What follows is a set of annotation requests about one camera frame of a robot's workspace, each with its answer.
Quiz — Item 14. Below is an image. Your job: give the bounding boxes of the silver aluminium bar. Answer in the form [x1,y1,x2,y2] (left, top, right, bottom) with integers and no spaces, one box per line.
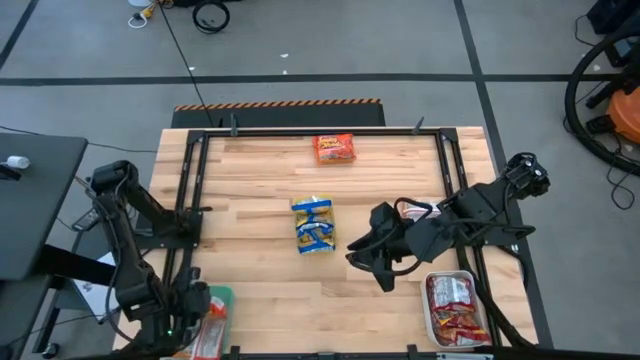
[434,351,495,360]

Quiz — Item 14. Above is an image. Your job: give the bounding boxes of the black floor equipment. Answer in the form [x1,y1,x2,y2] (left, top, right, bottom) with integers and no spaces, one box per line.
[585,0,640,36]

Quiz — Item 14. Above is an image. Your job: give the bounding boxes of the black table frame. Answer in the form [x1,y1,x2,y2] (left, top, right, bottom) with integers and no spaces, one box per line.
[162,127,504,360]

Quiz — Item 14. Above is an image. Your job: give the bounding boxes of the black desk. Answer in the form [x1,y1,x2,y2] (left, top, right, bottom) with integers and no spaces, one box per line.
[0,132,90,282]

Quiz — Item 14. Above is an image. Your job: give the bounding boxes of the black remote control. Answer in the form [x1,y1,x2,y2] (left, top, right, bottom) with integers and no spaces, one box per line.
[71,208,100,233]

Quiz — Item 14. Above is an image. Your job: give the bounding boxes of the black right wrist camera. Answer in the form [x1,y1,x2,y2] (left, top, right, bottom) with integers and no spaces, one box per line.
[368,201,403,235]

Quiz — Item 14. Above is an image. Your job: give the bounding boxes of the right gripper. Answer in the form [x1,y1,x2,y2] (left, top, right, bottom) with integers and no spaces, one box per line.
[345,219,432,294]

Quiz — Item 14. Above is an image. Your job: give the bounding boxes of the red ramen noodle pack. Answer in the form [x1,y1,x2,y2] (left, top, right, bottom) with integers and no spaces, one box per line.
[425,274,475,310]
[433,322,493,348]
[430,303,484,329]

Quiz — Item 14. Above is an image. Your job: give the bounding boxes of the black vacuum hose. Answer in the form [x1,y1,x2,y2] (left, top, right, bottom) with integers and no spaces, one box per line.
[563,17,640,175]

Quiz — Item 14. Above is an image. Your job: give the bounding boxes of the black cable coil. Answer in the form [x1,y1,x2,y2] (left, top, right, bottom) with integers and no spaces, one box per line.
[192,0,232,35]

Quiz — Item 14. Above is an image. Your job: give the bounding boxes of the yellow translucent plastic bin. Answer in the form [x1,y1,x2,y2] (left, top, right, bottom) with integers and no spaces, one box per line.
[290,193,338,256]

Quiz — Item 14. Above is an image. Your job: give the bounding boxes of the black hazard-striped floor mat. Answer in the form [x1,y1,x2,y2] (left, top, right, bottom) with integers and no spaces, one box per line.
[171,98,388,129]

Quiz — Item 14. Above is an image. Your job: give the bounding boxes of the orange shop vacuum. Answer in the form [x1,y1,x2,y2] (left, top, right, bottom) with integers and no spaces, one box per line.
[606,85,640,146]

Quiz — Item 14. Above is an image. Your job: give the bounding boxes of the green plastic bin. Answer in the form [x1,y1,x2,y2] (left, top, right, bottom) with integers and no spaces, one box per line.
[192,284,236,360]

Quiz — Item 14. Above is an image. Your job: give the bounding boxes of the orange Saucy Noodles pack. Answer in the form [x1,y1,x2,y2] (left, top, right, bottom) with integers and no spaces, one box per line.
[312,132,358,166]

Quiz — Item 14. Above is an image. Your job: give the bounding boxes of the blue ramen noodle pack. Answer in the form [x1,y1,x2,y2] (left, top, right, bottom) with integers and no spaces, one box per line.
[297,232,337,254]
[294,212,336,236]
[291,194,334,215]

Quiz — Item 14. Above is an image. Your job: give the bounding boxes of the white paper sheet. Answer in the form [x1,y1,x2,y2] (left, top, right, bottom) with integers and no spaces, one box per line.
[71,251,123,321]

